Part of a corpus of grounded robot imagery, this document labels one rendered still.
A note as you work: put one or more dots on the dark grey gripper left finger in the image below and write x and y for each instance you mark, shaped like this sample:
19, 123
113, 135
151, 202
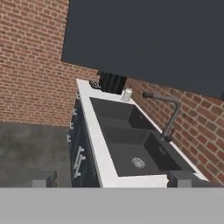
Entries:
46, 178

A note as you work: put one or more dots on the dark base cabinet run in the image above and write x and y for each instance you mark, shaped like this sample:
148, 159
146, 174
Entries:
80, 145

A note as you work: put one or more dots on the white soap dispenser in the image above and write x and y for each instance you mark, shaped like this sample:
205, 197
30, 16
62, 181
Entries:
127, 94

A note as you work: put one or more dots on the dark grey wall cabinet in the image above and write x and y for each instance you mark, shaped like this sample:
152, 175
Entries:
145, 38

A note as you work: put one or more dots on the black toaster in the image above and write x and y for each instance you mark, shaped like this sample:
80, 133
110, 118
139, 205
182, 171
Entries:
112, 82

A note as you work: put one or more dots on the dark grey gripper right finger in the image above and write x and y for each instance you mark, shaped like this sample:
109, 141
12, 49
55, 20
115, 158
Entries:
180, 178

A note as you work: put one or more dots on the dark grey sink tap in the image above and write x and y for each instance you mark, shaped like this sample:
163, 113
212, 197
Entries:
170, 116

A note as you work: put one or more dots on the black double sink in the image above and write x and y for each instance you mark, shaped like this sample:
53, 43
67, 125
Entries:
131, 137

